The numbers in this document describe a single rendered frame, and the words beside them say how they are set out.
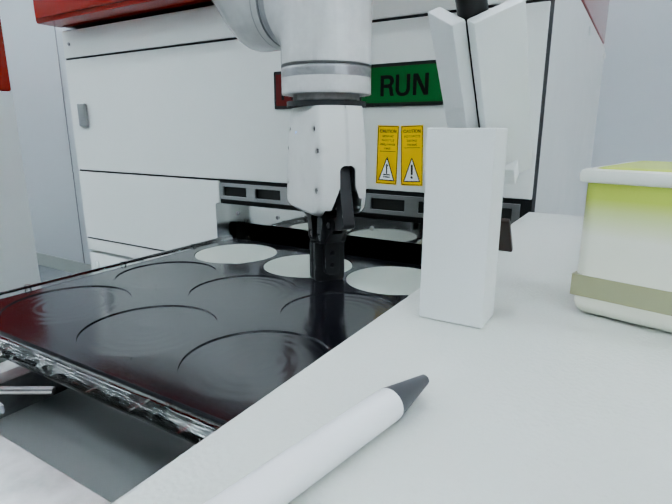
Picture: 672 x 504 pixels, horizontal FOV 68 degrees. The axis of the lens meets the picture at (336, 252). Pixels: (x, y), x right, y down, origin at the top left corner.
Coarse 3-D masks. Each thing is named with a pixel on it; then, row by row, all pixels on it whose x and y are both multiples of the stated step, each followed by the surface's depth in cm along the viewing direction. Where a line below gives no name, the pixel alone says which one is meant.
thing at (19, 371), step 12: (12, 372) 42; (24, 372) 42; (0, 384) 40; (12, 384) 41; (24, 384) 42; (36, 384) 42; (48, 384) 43; (60, 384) 44; (0, 396) 40; (12, 396) 41; (24, 396) 42; (36, 396) 43; (48, 396) 43; (12, 408) 41
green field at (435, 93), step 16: (432, 64) 55; (384, 80) 58; (400, 80) 57; (416, 80) 56; (432, 80) 55; (368, 96) 59; (384, 96) 58; (400, 96) 57; (416, 96) 56; (432, 96) 55
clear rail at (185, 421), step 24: (0, 336) 36; (24, 360) 33; (48, 360) 32; (72, 384) 30; (96, 384) 29; (120, 384) 29; (120, 408) 28; (144, 408) 27; (168, 408) 27; (168, 432) 26; (192, 432) 25
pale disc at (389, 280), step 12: (348, 276) 52; (360, 276) 52; (372, 276) 52; (384, 276) 52; (396, 276) 52; (408, 276) 52; (420, 276) 52; (360, 288) 48; (372, 288) 48; (384, 288) 48; (396, 288) 48; (408, 288) 48
